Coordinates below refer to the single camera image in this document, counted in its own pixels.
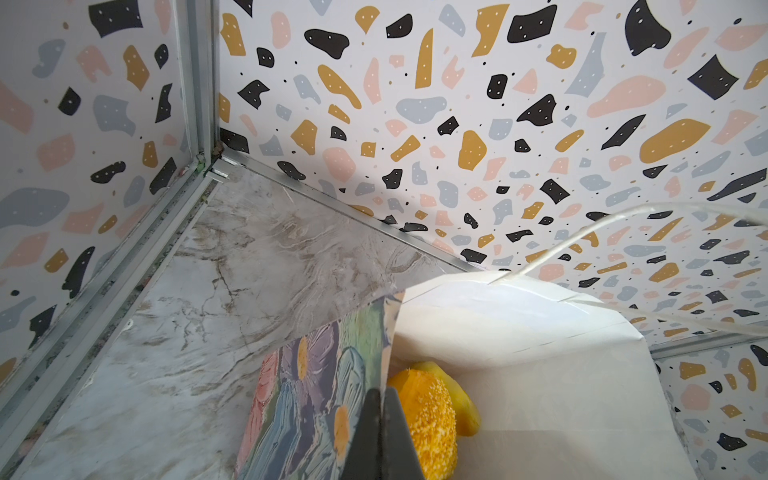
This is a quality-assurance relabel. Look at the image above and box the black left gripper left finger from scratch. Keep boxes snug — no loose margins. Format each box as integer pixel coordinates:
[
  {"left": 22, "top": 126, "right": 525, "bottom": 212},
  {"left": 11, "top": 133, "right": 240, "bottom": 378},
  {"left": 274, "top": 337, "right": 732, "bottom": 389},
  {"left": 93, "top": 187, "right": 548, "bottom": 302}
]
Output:
[{"left": 340, "top": 388, "right": 382, "bottom": 480}]

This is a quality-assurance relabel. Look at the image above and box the large sesame oval loaf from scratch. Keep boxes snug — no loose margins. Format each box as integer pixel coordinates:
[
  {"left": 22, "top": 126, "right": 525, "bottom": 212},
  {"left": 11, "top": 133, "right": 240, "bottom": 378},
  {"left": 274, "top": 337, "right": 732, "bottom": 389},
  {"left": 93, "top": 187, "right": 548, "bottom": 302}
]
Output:
[{"left": 388, "top": 369, "right": 458, "bottom": 479}]

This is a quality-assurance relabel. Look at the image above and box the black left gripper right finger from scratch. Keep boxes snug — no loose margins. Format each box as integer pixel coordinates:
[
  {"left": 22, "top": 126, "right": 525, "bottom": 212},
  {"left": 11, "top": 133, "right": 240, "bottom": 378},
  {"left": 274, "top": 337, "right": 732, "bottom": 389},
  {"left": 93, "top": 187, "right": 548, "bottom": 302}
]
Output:
[{"left": 381, "top": 387, "right": 425, "bottom": 480}]

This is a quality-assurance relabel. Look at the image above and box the floral paper bag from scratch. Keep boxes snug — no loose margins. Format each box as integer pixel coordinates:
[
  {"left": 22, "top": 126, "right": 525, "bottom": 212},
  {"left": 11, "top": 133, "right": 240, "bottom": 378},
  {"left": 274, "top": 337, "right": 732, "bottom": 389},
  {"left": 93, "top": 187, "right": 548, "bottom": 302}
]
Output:
[{"left": 233, "top": 200, "right": 768, "bottom": 480}]

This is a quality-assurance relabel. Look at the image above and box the striped croissant bread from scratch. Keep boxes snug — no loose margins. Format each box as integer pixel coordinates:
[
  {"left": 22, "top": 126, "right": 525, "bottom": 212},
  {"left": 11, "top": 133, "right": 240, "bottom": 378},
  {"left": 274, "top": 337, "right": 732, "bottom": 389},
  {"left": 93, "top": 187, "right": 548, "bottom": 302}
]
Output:
[{"left": 412, "top": 361, "right": 482, "bottom": 437}]

